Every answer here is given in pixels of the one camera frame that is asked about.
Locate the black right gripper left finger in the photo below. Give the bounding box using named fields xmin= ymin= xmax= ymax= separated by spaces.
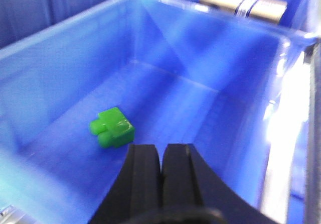
xmin=89 ymin=144 xmax=162 ymax=223

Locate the green toy block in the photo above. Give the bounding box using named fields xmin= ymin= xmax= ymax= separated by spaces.
xmin=89 ymin=107 xmax=135 ymax=148

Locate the blue plastic bin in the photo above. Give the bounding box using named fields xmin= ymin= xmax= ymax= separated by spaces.
xmin=1 ymin=0 xmax=316 ymax=223

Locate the beige box in bin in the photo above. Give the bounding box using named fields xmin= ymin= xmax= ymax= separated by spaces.
xmin=199 ymin=0 xmax=287 ymax=24

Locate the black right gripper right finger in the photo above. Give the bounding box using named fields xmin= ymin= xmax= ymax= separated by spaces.
xmin=162 ymin=144 xmax=274 ymax=223

